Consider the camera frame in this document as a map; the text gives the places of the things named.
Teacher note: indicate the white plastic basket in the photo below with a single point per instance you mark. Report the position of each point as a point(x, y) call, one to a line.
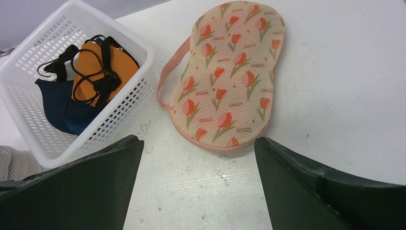
point(71, 24)

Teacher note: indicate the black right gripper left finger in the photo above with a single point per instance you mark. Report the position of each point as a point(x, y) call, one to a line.
point(90, 193)

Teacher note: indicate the white round mesh laundry bag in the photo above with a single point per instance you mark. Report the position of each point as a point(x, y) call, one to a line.
point(16, 165)

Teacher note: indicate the orange bra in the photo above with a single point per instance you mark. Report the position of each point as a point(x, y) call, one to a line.
point(102, 71)

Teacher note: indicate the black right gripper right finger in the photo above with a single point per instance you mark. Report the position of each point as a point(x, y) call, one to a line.
point(303, 194)

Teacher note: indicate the navy blue bra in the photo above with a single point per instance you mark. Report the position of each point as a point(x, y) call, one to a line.
point(61, 111)

